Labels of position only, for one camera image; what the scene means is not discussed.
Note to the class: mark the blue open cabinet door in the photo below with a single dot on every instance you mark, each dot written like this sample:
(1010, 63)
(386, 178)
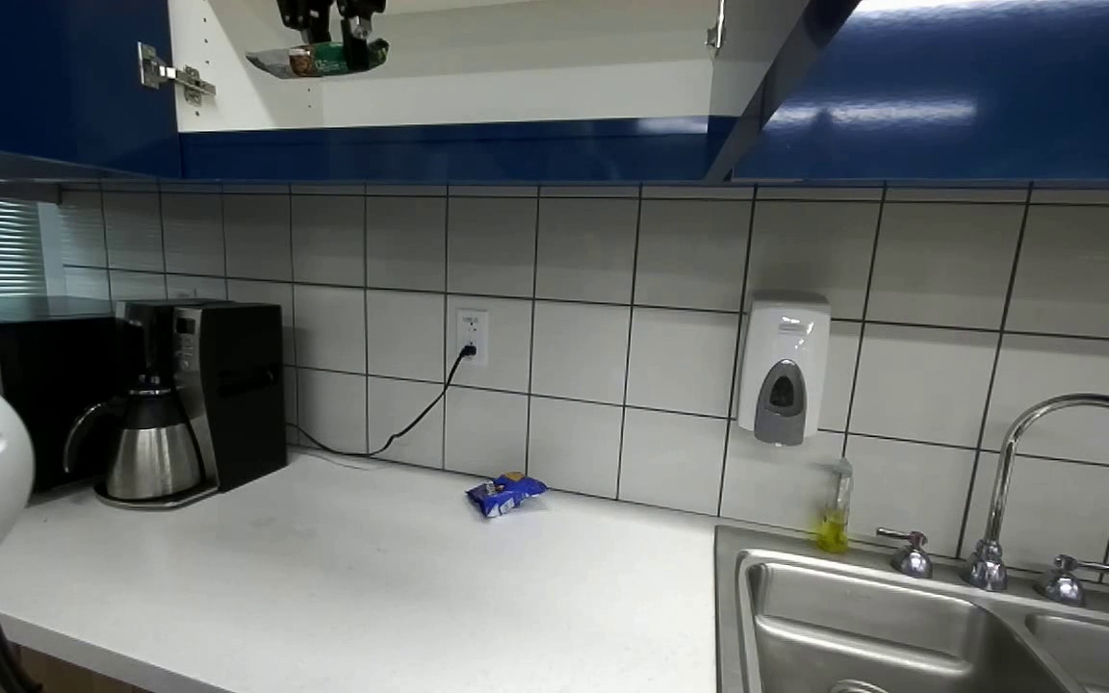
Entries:
(763, 51)

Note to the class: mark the blue snack packet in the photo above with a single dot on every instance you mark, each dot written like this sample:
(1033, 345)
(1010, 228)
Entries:
(503, 494)

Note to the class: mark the blue upper cabinet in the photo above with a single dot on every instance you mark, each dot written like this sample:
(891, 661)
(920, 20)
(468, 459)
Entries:
(621, 91)

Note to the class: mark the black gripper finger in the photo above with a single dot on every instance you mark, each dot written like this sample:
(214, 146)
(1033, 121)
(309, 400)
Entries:
(309, 20)
(358, 23)

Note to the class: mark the black microwave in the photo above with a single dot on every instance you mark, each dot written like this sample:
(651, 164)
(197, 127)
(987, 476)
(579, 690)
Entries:
(52, 370)

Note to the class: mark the metal cabinet hinge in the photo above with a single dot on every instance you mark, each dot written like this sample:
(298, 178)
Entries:
(154, 71)

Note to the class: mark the white wall outlet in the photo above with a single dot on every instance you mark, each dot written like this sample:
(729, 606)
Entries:
(471, 337)

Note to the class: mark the steel coffee maker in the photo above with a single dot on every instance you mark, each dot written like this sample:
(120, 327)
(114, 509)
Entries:
(223, 363)

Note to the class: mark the white soap dispenser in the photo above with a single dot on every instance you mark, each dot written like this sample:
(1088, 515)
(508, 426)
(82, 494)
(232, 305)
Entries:
(783, 370)

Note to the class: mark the chrome faucet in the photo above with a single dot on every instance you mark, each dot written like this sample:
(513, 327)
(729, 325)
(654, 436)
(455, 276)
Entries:
(1042, 518)

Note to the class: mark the yellow dish soap bottle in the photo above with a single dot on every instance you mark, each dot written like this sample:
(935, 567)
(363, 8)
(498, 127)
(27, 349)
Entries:
(831, 515)

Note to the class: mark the steel coffee carafe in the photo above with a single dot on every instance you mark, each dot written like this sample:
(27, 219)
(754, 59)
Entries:
(152, 456)

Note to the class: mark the stainless steel sink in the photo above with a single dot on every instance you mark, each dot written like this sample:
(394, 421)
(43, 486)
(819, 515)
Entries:
(801, 621)

